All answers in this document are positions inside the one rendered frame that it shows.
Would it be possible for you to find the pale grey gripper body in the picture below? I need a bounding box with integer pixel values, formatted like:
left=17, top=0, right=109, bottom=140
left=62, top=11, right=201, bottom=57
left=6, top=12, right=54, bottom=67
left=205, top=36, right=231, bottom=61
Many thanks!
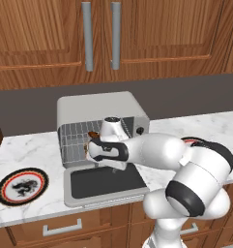
left=95, top=159, right=128, bottom=173

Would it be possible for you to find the toaster oven glass door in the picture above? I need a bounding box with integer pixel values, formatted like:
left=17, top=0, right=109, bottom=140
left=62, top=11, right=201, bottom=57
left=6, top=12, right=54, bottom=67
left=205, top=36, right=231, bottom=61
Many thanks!
left=63, top=162, right=152, bottom=208

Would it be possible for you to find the brown hotdog bun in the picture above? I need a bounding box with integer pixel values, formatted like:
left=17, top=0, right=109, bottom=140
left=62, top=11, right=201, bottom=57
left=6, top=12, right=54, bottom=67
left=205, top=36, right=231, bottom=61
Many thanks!
left=83, top=143, right=90, bottom=161

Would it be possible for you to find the brown chicken drumstick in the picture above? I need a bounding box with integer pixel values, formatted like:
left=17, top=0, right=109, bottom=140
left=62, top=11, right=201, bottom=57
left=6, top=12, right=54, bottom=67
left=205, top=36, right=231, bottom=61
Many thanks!
left=88, top=130, right=101, bottom=139

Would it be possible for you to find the silver toaster oven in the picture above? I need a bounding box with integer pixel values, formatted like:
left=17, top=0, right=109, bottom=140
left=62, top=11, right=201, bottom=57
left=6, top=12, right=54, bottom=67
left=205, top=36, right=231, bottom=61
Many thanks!
left=56, top=91, right=151, bottom=170

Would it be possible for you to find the wooden drawer front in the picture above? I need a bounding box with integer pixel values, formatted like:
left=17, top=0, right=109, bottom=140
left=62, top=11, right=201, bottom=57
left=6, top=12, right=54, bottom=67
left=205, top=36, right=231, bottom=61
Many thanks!
left=130, top=182, right=233, bottom=248
left=6, top=203, right=131, bottom=248

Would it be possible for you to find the red black rimmed plate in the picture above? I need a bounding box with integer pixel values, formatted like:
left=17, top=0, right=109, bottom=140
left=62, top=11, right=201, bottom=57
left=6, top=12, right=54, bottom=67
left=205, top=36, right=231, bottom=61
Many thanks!
left=180, top=136, right=208, bottom=146

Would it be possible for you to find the dragon print round plate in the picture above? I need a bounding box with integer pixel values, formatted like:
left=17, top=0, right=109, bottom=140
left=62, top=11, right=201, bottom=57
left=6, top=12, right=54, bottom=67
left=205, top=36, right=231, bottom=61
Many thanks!
left=0, top=167, right=50, bottom=207

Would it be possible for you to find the metal wire oven rack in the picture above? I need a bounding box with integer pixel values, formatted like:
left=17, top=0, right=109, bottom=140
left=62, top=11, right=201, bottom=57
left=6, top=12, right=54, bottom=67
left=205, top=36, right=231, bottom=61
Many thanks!
left=60, top=120, right=104, bottom=145
left=61, top=142, right=90, bottom=164

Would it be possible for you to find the grey drawer handle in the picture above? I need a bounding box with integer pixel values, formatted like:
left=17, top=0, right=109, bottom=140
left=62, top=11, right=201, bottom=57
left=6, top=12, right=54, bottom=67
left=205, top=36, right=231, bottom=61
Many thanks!
left=180, top=222, right=200, bottom=236
left=42, top=218, right=84, bottom=237

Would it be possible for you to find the grey cupboard door handle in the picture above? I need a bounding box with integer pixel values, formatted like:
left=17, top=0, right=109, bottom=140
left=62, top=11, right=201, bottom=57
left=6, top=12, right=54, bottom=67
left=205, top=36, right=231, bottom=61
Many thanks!
left=81, top=1, right=95, bottom=73
left=109, top=1, right=123, bottom=71

